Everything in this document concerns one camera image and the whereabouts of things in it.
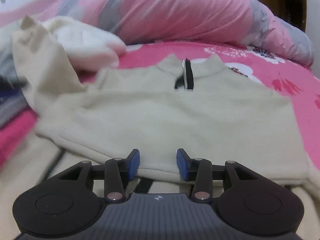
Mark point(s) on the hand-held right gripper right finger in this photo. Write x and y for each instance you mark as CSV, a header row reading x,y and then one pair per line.
x,y
181,165

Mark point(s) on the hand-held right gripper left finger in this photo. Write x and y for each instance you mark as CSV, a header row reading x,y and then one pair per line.
x,y
134,165

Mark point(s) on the beige black-trimmed zip jacket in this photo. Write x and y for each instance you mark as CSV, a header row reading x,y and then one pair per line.
x,y
175,115

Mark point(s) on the cream fleece garment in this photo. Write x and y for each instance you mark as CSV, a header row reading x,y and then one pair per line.
x,y
87,42

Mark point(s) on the pink floral bed blanket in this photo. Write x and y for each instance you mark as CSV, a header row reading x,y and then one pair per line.
x,y
287,80

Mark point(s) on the pink grey floral quilt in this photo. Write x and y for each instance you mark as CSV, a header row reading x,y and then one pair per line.
x,y
187,12

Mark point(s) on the grey sweatshirt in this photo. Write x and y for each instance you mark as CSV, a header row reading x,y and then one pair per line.
x,y
7,65

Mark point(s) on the white pink headboard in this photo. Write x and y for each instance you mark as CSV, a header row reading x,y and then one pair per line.
x,y
25,12

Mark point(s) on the brown wooden door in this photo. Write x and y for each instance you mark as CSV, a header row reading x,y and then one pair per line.
x,y
282,0

